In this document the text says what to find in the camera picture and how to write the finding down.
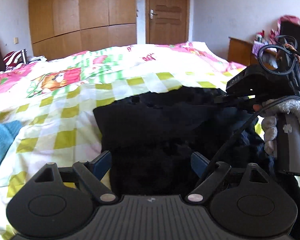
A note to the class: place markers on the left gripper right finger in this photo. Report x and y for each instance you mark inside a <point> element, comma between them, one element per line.
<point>199,163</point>

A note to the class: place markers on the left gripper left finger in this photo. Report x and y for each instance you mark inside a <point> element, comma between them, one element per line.
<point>101,165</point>

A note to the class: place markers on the black knit garment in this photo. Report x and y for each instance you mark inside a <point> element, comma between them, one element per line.
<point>151,137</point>

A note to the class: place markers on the wooden bedroom door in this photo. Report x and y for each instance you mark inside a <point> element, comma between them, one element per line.
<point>167,21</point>

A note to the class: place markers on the gloved right hand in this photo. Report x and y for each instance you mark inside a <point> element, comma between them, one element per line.
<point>281,125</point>

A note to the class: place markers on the wooden side desk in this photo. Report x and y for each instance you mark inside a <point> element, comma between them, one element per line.
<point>241,51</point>

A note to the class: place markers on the black television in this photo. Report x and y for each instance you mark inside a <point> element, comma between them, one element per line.
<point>291,29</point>

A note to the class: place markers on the checkered floral bed quilt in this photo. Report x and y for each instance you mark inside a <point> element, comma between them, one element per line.
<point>48,192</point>

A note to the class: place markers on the red striped cloth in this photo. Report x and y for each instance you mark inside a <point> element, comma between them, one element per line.
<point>14,58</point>

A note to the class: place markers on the wooden wardrobe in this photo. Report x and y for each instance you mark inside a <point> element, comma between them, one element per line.
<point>63,27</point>

